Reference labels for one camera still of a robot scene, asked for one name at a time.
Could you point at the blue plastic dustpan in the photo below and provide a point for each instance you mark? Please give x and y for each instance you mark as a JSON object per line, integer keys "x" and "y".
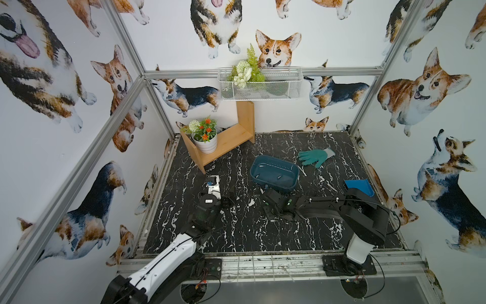
{"x": 363, "y": 185}

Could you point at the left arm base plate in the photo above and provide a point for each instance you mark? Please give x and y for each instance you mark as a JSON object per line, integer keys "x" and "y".
{"x": 191, "y": 269}

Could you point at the white wire basket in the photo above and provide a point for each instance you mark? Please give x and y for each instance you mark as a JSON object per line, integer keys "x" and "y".
{"x": 279, "y": 84}

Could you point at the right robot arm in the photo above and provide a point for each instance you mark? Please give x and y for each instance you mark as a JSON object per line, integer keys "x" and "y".
{"x": 367, "y": 218}

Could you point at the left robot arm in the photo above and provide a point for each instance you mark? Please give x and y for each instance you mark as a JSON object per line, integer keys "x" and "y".
{"x": 181, "y": 261}

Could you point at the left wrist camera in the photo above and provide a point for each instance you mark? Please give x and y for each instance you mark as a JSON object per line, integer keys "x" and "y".
{"x": 213, "y": 184}

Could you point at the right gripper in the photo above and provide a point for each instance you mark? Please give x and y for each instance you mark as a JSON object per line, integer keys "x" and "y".
{"x": 275, "y": 203}

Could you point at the teal plastic storage box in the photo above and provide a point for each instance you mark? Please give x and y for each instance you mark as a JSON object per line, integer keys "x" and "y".
{"x": 270, "y": 168}

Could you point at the artificial green fern plant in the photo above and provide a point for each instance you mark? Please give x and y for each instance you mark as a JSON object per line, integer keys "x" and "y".
{"x": 246, "y": 72}

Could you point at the wooden shelf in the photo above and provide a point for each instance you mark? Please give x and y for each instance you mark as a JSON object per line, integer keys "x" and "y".
{"x": 228, "y": 139}

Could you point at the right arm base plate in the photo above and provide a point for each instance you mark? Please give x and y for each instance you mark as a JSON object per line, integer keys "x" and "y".
{"x": 340, "y": 265}

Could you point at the green work glove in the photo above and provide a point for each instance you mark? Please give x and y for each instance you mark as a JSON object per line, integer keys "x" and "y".
{"x": 316, "y": 157}

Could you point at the white pot with flowers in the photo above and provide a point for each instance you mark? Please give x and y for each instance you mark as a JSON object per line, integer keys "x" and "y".
{"x": 203, "y": 133}

